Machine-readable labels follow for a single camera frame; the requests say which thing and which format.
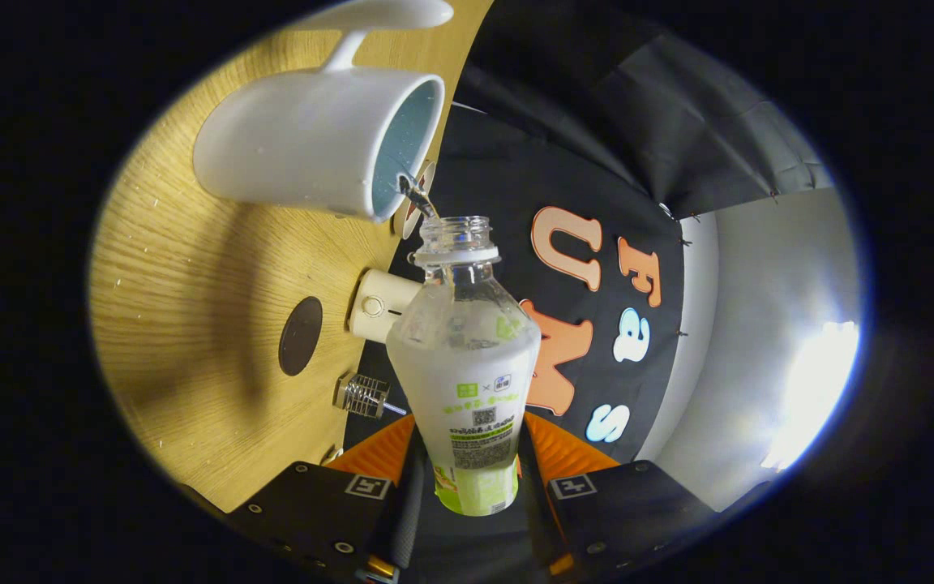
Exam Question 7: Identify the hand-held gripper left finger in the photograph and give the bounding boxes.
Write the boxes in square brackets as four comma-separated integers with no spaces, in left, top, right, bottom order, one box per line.
[228,414,427,583]

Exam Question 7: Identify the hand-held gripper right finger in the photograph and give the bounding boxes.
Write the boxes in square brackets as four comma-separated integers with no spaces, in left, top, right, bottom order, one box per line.
[518,411,715,578]

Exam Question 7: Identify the dark brown round coaster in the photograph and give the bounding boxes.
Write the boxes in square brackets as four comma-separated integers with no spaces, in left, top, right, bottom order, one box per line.
[278,296,324,377]

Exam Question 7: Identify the clear juice bottle white label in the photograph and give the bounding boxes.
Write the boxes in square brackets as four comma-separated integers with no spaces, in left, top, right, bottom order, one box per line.
[386,215,542,517]

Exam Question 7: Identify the white cup with blue inside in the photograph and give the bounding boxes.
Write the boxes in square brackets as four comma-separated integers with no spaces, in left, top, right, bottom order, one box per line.
[192,0,456,224]

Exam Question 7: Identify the wooden table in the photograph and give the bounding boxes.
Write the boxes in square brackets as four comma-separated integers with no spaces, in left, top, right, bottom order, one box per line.
[88,0,496,513]

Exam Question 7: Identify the white toaster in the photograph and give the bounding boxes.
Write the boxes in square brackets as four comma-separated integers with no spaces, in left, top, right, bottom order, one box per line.
[349,268,423,344]

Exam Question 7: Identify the white oval plate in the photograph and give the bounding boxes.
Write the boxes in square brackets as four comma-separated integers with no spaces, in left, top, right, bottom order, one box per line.
[392,161,437,240]

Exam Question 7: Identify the black backdrop cloth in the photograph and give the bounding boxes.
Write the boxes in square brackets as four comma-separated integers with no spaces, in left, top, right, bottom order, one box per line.
[341,0,837,584]

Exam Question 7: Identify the metal wire holder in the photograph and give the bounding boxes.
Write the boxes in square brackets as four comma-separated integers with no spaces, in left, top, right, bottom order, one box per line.
[333,372,391,419]

